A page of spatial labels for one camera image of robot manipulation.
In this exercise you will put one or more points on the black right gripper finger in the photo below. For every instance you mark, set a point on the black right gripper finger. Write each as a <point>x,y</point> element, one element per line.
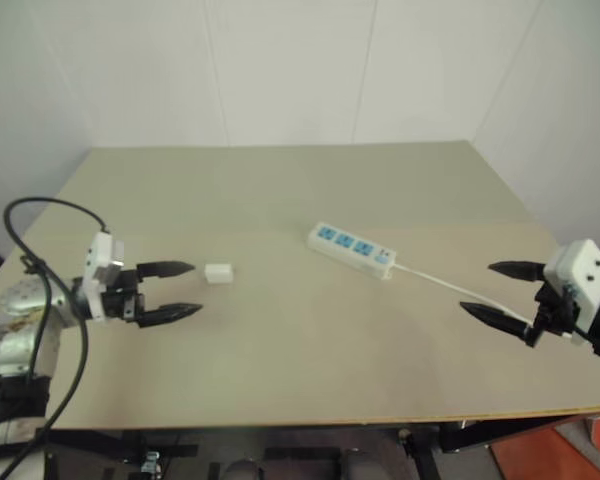
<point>500,321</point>
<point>522,271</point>

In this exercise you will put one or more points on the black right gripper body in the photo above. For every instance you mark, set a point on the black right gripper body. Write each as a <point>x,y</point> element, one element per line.
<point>555,312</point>

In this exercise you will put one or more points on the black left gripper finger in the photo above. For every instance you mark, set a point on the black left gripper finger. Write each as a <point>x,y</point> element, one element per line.
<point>172,312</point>
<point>167,269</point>

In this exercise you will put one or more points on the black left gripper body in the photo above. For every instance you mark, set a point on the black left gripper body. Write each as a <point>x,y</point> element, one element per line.
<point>122,302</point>

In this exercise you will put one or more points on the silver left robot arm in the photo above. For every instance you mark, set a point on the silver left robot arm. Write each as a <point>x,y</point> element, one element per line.
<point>15,320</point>

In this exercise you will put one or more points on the small white plug block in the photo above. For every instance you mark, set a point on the small white plug block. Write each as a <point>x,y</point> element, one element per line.
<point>218,273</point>

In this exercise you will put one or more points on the white power strip blue sockets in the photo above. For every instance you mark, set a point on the white power strip blue sockets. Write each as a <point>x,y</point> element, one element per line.
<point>350,247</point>

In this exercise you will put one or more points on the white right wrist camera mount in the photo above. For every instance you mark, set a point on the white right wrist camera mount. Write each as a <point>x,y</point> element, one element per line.
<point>586,272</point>

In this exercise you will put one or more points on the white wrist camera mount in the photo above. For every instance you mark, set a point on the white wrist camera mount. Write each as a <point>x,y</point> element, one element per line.
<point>586,272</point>
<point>100,252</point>

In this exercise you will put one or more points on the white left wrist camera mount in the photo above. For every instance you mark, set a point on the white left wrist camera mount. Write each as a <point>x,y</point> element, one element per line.
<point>100,252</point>

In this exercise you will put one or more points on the black metal table frame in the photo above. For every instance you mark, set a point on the black metal table frame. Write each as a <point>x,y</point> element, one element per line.
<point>485,427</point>

